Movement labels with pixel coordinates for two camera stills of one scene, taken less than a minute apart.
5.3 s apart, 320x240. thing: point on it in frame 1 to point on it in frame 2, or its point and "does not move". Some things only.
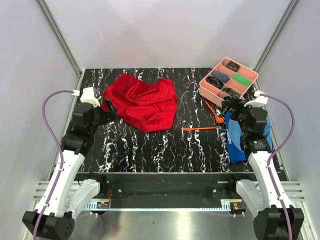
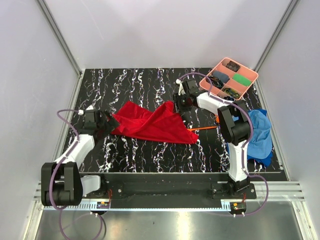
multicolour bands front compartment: [232, 92] does not move
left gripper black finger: [112, 111] to [110, 119]
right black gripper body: [241, 112] to [185, 105]
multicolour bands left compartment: [215, 82] does not move
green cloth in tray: [241, 79] does not move
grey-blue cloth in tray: [224, 77] does not move
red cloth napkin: [148, 107] to [159, 121]
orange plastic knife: [198, 128] does not move
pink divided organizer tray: [229, 78] does not move
